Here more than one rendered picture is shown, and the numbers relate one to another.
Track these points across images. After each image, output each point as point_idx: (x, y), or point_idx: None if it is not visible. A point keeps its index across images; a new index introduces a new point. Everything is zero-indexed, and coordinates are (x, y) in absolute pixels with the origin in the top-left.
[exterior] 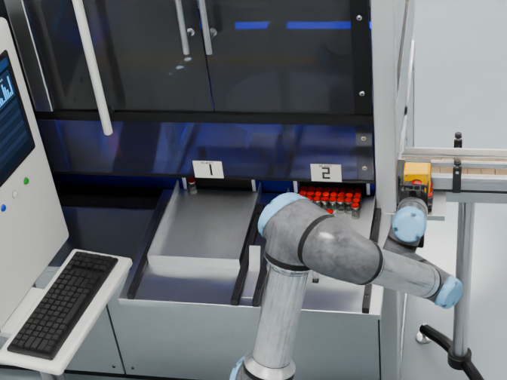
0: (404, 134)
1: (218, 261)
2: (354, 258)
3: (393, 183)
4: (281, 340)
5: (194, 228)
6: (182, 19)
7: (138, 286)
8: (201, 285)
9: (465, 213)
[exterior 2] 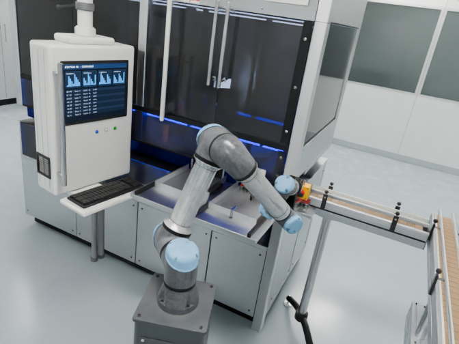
0: None
1: None
2: (238, 158)
3: None
4: (186, 207)
5: (185, 181)
6: (210, 65)
7: (143, 192)
8: (173, 201)
9: (324, 226)
